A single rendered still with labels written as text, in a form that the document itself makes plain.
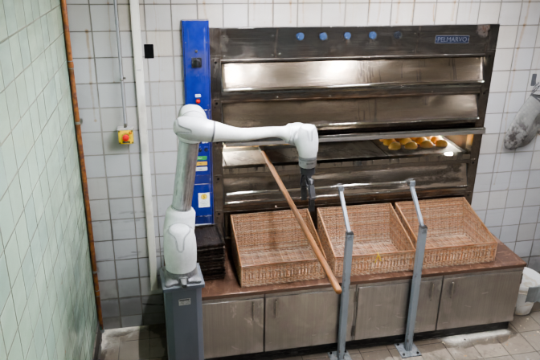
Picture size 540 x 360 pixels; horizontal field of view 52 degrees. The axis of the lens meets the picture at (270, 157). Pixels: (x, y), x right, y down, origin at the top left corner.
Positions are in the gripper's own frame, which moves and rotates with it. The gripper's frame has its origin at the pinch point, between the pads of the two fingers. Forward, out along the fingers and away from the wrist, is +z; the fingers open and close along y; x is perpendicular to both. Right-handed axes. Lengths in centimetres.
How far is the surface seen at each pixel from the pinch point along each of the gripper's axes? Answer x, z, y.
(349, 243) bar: 36, 46, -32
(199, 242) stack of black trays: -51, 48, -63
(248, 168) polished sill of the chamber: -13, 14, -93
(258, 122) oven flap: -6, -18, -91
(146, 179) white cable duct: -80, 15, -94
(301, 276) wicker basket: 10, 72, -45
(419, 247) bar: 83, 55, -31
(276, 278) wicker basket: -6, 71, -45
